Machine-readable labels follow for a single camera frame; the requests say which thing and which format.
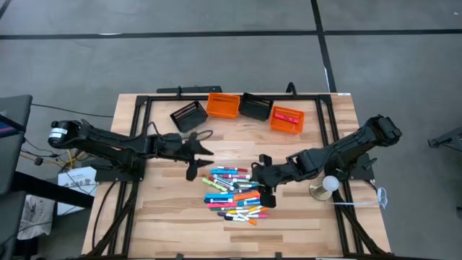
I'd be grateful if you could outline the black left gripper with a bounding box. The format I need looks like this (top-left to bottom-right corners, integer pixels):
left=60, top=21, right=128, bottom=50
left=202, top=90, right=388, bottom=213
left=157, top=131, right=215, bottom=182

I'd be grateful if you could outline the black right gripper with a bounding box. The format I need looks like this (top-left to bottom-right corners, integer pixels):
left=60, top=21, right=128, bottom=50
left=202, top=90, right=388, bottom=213
left=251, top=153, right=292, bottom=209

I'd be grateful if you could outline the orange highlighter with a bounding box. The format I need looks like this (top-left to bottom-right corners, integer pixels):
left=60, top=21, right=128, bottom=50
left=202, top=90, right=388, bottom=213
left=233, top=191, right=261, bottom=202

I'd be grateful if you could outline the yellow-green highlighter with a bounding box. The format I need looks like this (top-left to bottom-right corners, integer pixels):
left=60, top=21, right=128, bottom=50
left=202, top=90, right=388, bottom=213
left=201, top=177, right=229, bottom=193

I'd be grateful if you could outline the thin blue Expo marker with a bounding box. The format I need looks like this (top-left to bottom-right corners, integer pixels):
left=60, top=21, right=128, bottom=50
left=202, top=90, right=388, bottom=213
left=219, top=187, right=253, bottom=195

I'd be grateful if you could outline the black mesh basket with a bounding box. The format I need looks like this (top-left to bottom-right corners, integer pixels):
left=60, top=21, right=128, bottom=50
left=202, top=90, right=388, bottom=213
left=169, top=100, right=209, bottom=134
left=237, top=92, right=274, bottom=122

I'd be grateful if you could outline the orange mesh basket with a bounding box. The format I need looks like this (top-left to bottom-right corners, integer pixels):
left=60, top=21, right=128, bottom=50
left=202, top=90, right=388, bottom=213
left=269, top=105, right=306, bottom=136
left=206, top=92, right=241, bottom=120

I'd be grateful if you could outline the brass lamp with white bulb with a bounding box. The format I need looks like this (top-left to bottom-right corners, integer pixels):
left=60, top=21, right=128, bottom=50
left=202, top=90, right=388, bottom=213
left=308, top=175, right=341, bottom=202

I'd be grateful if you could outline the black power strip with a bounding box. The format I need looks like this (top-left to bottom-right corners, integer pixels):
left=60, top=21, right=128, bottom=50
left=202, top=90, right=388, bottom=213
left=156, top=85, right=224, bottom=95

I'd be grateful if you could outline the white printed paper sheet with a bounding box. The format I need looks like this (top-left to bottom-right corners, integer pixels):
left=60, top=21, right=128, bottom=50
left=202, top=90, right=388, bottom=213
left=56, top=165, right=98, bottom=217

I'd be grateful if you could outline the black floor beam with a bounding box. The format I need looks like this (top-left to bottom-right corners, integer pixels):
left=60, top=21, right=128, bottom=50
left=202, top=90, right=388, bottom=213
left=12, top=171, right=95, bottom=209

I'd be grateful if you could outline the white printed cloth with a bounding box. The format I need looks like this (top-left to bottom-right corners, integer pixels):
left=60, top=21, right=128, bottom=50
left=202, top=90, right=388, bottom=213
left=17, top=194, right=56, bottom=241

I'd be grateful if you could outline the dark grey equipment panel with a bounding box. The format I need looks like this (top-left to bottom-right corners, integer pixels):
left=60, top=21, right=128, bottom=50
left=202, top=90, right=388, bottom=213
left=0, top=94, right=33, bottom=198

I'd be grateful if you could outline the black metal stand foot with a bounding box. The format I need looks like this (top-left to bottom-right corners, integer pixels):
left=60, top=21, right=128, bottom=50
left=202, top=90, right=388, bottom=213
left=427, top=126, right=462, bottom=153

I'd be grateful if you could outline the black metal table frame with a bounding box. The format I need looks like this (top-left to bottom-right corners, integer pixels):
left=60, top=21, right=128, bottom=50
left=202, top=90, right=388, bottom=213
left=81, top=94, right=393, bottom=260

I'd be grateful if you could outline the white lamp cable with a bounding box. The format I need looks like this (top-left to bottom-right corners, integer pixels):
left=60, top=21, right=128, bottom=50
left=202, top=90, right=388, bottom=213
left=326, top=186, right=389, bottom=211

